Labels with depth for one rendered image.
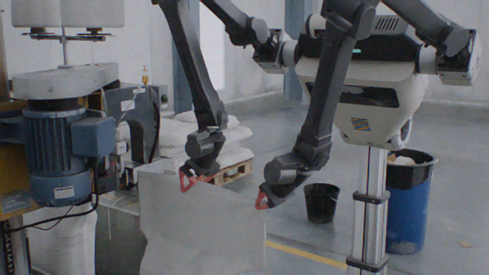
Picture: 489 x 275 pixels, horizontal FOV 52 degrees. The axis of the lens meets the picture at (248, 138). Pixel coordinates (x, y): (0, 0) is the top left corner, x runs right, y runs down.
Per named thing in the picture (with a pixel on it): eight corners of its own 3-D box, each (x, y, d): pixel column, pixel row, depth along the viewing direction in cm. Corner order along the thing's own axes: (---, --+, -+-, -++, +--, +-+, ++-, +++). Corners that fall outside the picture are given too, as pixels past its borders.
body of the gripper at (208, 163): (182, 165, 145) (191, 145, 141) (204, 157, 153) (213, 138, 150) (198, 179, 142) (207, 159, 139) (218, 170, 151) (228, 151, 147)
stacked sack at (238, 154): (257, 160, 535) (257, 147, 532) (218, 175, 482) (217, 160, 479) (225, 154, 559) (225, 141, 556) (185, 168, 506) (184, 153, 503)
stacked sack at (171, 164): (221, 162, 484) (221, 147, 480) (175, 179, 430) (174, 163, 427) (187, 155, 507) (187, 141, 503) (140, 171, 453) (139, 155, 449)
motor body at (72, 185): (104, 198, 135) (98, 106, 129) (53, 215, 123) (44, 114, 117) (69, 187, 143) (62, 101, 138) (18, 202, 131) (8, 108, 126)
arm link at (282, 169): (332, 154, 120) (310, 134, 125) (302, 154, 112) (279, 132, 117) (309, 192, 125) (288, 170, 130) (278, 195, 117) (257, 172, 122)
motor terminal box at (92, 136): (118, 159, 133) (116, 116, 130) (100, 169, 123) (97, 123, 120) (89, 157, 135) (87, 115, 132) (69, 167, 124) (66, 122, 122)
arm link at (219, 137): (231, 136, 143) (217, 124, 145) (217, 141, 137) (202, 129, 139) (221, 154, 146) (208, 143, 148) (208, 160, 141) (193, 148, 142)
